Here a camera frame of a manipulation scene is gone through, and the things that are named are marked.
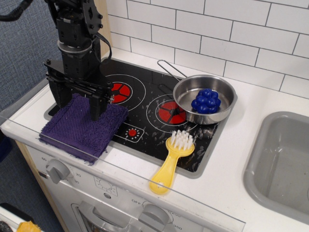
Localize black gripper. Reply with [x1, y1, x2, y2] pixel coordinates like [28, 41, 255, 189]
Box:
[44, 57, 113, 121]

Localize yellow dish brush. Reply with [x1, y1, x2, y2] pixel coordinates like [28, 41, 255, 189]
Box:
[149, 130, 195, 195]

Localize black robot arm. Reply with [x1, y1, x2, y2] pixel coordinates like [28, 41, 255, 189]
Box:
[44, 0, 113, 121]

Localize purple cloth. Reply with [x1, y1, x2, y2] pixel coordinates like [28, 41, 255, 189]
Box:
[40, 94, 128, 164]

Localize black toy stovetop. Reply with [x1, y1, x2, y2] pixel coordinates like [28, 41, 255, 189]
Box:
[103, 60, 223, 178]

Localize grey left oven knob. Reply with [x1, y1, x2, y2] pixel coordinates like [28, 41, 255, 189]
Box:
[46, 159, 70, 184]

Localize grey oven knob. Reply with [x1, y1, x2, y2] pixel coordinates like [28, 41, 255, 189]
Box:
[138, 204, 170, 232]
[46, 159, 70, 184]

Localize silver metal pan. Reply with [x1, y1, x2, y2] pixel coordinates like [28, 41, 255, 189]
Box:
[157, 59, 238, 125]

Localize blue toy grapes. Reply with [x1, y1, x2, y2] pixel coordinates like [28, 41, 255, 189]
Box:
[191, 88, 221, 114]

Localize yellow black object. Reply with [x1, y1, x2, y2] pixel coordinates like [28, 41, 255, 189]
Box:
[0, 221, 41, 232]

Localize grey right oven knob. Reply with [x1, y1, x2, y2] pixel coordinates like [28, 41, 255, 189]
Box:
[138, 204, 170, 232]

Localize grey sink basin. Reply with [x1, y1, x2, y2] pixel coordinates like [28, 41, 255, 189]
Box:
[243, 112, 309, 224]

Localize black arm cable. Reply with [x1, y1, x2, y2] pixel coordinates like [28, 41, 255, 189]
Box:
[0, 0, 34, 22]

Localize grey oven door handle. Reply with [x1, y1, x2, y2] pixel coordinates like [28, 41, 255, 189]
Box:
[78, 202, 139, 232]

